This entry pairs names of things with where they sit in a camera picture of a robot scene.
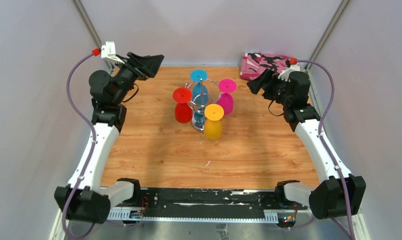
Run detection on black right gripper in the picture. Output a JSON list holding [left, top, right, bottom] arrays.
[[247, 68, 292, 107]]

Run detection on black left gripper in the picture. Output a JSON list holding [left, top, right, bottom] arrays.
[[112, 53, 163, 105]]

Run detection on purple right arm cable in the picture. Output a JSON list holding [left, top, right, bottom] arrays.
[[287, 59, 358, 240]]

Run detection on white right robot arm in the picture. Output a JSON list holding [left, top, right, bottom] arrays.
[[247, 69, 366, 220]]

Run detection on pink camouflage folded cloth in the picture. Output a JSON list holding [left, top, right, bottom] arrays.
[[239, 52, 292, 81]]

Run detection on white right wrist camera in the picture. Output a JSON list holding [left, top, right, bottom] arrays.
[[278, 64, 301, 82]]

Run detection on yellow plastic wine glass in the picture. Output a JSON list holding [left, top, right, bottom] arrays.
[[203, 103, 225, 140]]

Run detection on blue plastic wine glass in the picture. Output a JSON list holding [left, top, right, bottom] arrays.
[[190, 69, 209, 131]]

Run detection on red plastic wine glass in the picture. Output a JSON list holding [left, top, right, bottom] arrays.
[[172, 87, 192, 124]]

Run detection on pink plastic wine glass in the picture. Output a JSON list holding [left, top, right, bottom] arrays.
[[217, 78, 237, 115]]

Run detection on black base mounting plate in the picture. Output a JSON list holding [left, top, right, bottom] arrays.
[[108, 187, 312, 224]]

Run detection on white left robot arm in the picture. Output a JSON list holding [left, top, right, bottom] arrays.
[[54, 52, 165, 224]]

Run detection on chrome wire glass rack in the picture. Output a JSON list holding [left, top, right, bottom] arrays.
[[184, 78, 221, 133]]

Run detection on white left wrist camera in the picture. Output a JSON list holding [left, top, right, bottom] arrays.
[[100, 41, 125, 65]]

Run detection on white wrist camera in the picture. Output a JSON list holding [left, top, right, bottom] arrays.
[[100, 41, 125, 65], [278, 64, 301, 82]]

